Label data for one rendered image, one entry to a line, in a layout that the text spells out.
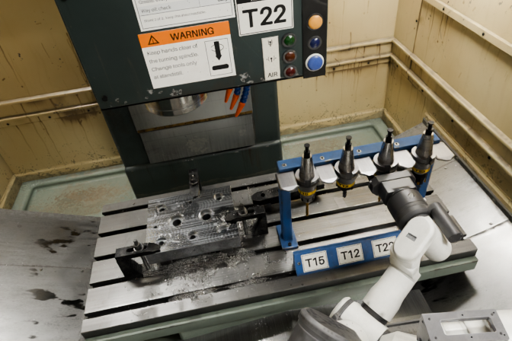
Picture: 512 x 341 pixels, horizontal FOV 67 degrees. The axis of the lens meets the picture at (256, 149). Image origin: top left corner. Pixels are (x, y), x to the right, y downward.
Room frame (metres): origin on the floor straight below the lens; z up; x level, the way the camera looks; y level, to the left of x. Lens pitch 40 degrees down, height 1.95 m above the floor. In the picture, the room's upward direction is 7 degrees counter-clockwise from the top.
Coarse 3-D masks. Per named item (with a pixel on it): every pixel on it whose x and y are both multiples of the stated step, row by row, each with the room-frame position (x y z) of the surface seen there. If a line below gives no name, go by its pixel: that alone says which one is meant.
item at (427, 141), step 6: (432, 132) 0.78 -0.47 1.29; (426, 138) 0.77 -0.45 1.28; (432, 138) 0.77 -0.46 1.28; (420, 144) 0.78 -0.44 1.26; (426, 144) 0.77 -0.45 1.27; (432, 144) 0.77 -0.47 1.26; (420, 150) 0.77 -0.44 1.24; (426, 150) 0.76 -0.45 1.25; (432, 150) 0.77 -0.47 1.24; (420, 156) 0.77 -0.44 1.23; (426, 156) 0.76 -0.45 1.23
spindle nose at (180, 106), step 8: (192, 96) 0.78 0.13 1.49; (200, 96) 0.80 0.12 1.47; (152, 104) 0.78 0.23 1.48; (160, 104) 0.77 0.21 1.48; (168, 104) 0.77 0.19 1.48; (176, 104) 0.77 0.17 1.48; (184, 104) 0.77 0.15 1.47; (192, 104) 0.78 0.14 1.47; (200, 104) 0.80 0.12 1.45; (152, 112) 0.79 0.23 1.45; (160, 112) 0.77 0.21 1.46; (168, 112) 0.77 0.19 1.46; (176, 112) 0.77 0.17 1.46; (184, 112) 0.77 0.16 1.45
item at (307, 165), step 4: (304, 160) 0.74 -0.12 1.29; (308, 160) 0.74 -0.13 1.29; (312, 160) 0.74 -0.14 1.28; (300, 164) 0.75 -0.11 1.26; (304, 164) 0.74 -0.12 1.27; (308, 164) 0.73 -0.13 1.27; (312, 164) 0.74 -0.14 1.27; (300, 168) 0.74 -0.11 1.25; (304, 168) 0.73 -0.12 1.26; (308, 168) 0.73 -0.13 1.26; (312, 168) 0.74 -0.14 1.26; (300, 172) 0.74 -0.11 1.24; (304, 172) 0.73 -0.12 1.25; (308, 172) 0.73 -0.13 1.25; (312, 172) 0.73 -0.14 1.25; (300, 176) 0.74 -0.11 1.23; (304, 176) 0.73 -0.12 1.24; (308, 176) 0.73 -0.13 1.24; (312, 176) 0.73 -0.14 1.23
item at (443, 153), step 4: (436, 144) 0.82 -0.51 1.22; (440, 144) 0.82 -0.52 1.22; (444, 144) 0.81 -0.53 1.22; (436, 148) 0.80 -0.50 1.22; (440, 148) 0.80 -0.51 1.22; (444, 148) 0.80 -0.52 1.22; (448, 148) 0.79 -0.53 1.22; (436, 152) 0.78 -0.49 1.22; (440, 152) 0.78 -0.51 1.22; (444, 152) 0.78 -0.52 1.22; (448, 152) 0.78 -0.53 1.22; (452, 152) 0.78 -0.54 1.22; (436, 156) 0.77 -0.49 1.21; (440, 156) 0.77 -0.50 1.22; (444, 156) 0.76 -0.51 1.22; (448, 156) 0.76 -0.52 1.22; (452, 156) 0.76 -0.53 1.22; (440, 160) 0.76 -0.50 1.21; (444, 160) 0.75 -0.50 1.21; (448, 160) 0.75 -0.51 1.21
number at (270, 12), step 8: (288, 0) 0.66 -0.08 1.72; (264, 8) 0.66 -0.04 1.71; (272, 8) 0.66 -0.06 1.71; (280, 8) 0.66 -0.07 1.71; (288, 8) 0.66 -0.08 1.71; (264, 16) 0.66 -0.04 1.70; (272, 16) 0.66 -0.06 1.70; (280, 16) 0.66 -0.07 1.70; (288, 16) 0.66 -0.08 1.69; (264, 24) 0.66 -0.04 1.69; (272, 24) 0.66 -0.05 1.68; (280, 24) 0.66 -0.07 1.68
